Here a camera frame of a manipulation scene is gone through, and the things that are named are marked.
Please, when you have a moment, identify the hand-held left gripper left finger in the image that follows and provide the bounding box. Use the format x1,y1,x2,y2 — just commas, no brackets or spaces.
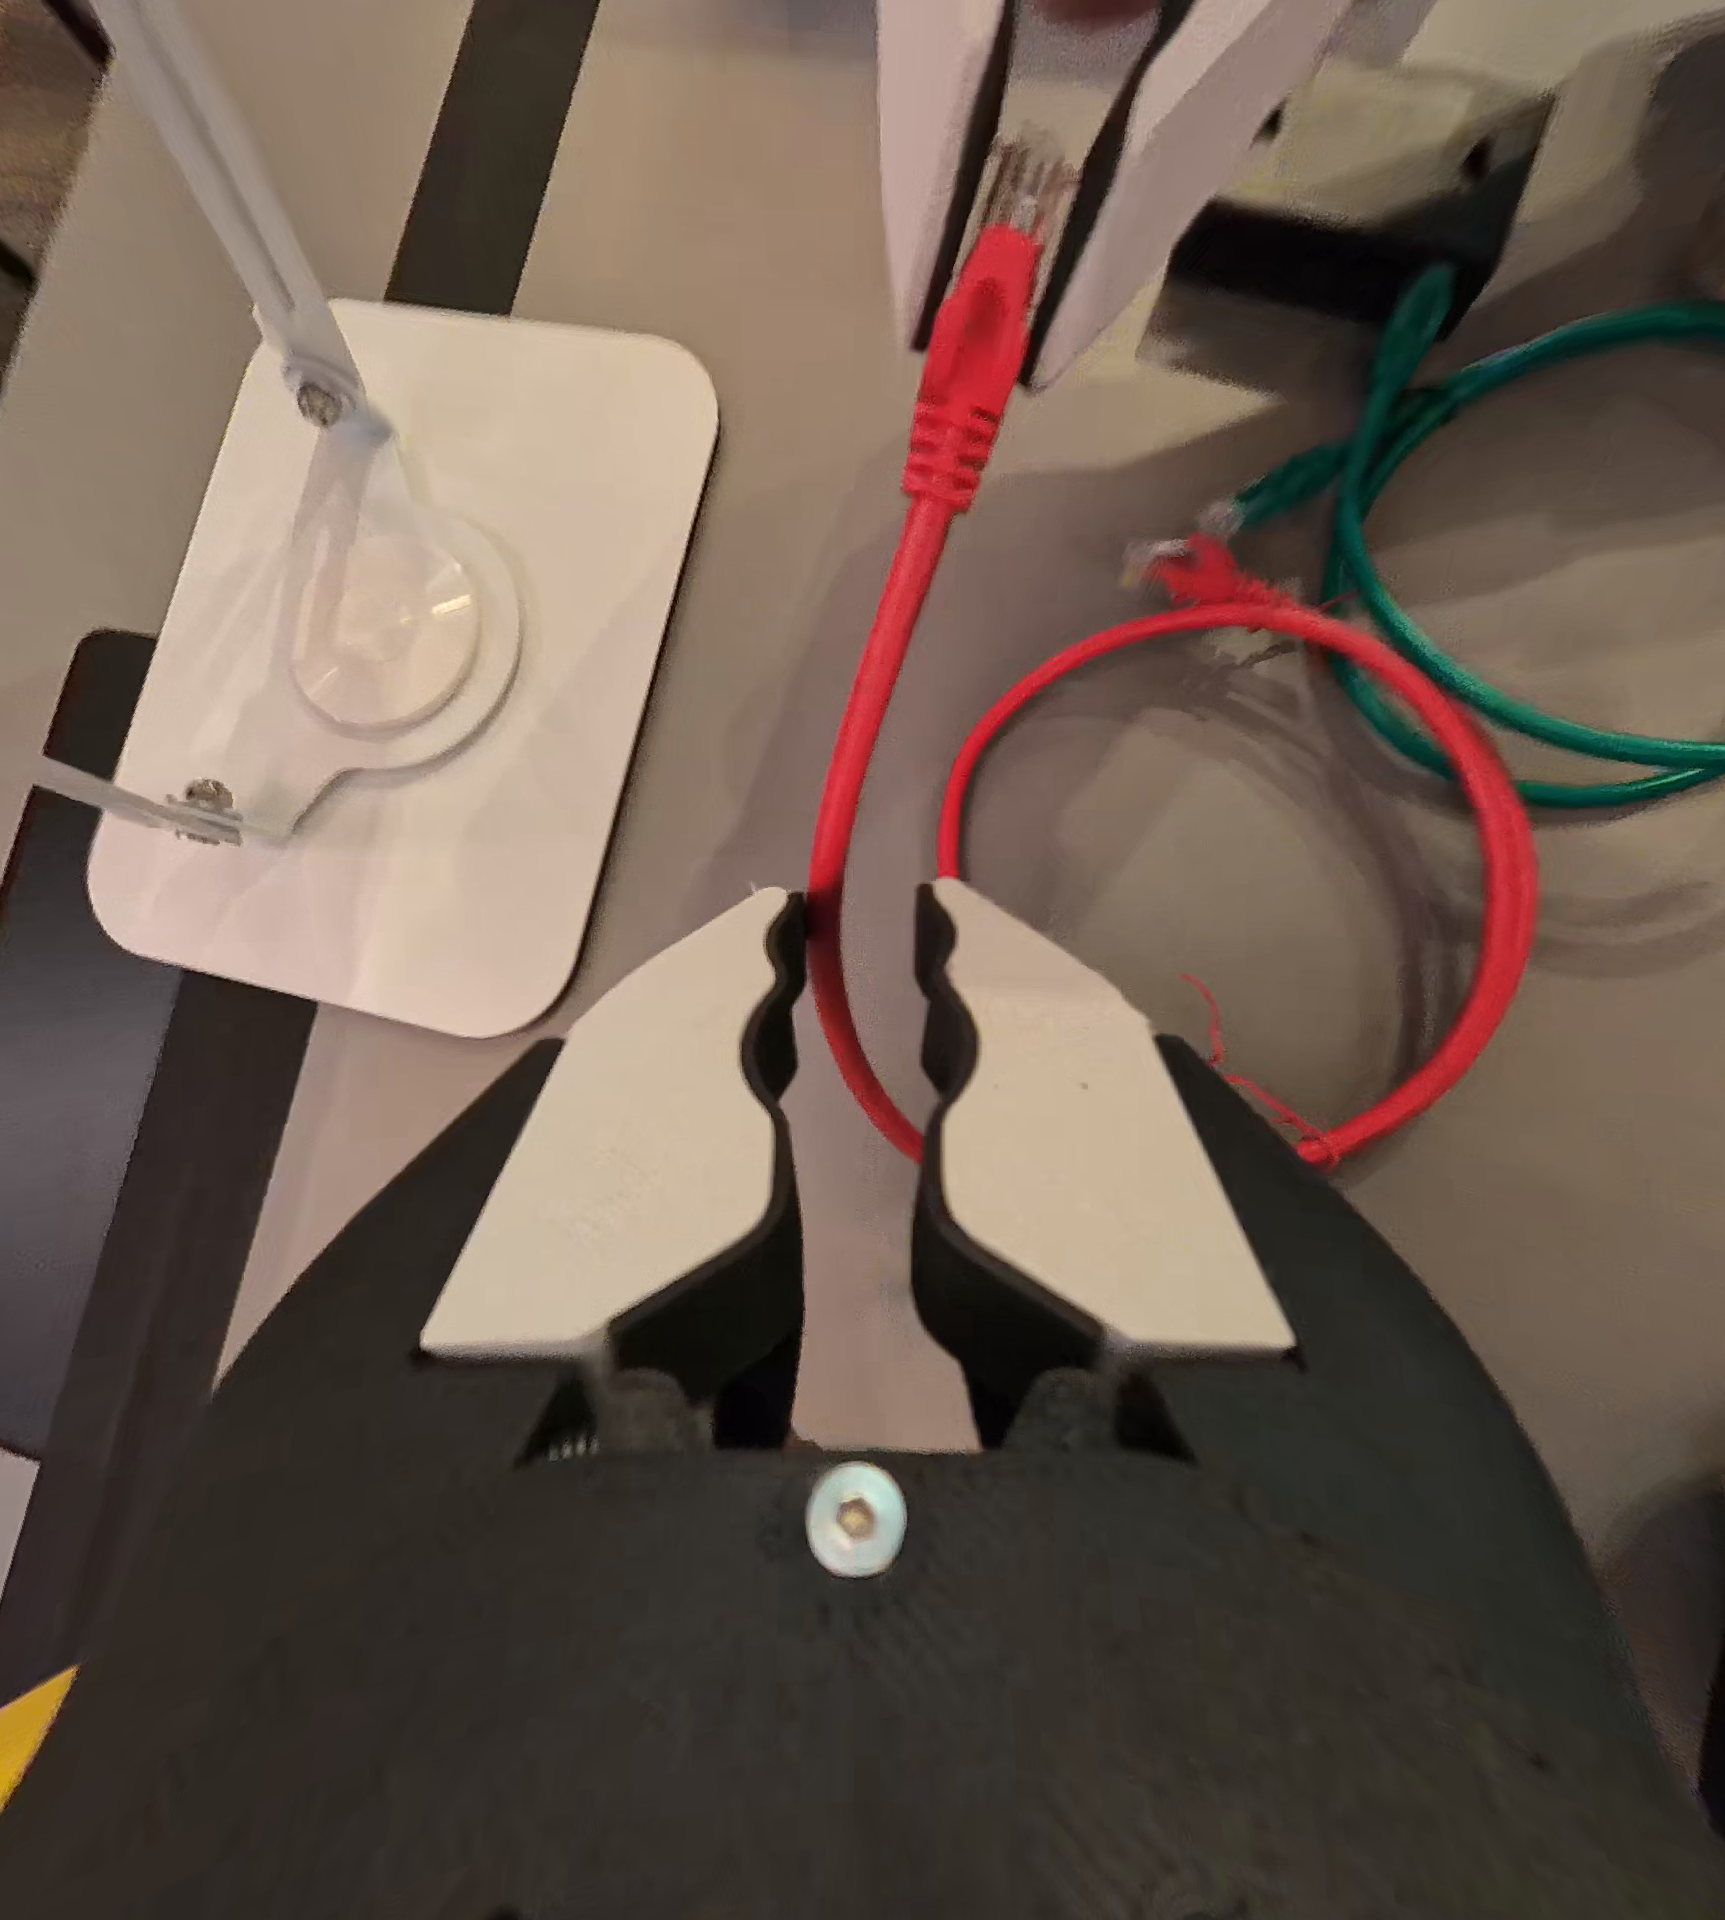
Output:
419,888,815,1362

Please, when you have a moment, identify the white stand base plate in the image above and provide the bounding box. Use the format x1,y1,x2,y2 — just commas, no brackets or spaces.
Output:
84,295,722,1041

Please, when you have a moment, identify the red ethernet cable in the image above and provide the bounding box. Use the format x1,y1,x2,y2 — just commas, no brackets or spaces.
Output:
808,223,1540,1172

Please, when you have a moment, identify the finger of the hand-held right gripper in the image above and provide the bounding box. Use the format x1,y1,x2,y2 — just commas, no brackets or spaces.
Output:
1027,0,1358,391
877,0,1020,358

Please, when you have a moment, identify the clear suction cup bracket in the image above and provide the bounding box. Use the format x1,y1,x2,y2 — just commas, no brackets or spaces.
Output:
157,420,526,850

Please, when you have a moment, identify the green ethernet cable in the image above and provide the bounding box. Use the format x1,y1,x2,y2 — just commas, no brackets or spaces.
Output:
1199,262,1725,812

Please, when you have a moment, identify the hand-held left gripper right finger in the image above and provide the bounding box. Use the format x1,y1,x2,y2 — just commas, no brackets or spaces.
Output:
915,879,1304,1364

